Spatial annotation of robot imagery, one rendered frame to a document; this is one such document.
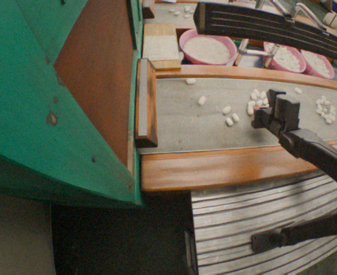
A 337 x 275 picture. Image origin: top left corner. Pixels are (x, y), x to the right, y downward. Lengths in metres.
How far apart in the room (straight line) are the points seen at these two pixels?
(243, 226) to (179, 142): 0.37
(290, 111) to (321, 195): 0.54
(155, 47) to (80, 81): 0.63
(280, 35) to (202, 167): 0.43
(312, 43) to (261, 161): 0.40
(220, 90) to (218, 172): 0.33
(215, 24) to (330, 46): 0.39
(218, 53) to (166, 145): 0.52
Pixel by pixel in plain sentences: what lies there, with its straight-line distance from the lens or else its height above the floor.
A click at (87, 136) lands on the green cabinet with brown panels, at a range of 0.18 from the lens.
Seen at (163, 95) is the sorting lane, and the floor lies 0.74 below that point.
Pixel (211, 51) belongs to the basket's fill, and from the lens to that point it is 0.89.
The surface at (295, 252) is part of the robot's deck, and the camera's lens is 0.83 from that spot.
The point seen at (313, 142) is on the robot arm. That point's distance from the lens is 0.47.
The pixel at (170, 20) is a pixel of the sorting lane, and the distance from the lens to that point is 1.08.
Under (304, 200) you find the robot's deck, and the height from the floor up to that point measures 0.67.
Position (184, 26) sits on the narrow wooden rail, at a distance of 0.98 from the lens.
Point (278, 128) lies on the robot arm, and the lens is 0.54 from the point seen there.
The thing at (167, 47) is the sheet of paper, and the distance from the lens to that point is 0.80.
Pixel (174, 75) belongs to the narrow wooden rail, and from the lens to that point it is 0.71.
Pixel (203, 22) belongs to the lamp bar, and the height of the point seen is 1.07.
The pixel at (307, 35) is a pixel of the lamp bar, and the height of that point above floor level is 1.09.
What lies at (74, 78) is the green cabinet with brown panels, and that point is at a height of 1.16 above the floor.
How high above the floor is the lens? 1.29
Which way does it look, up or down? 67 degrees down
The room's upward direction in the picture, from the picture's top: 2 degrees clockwise
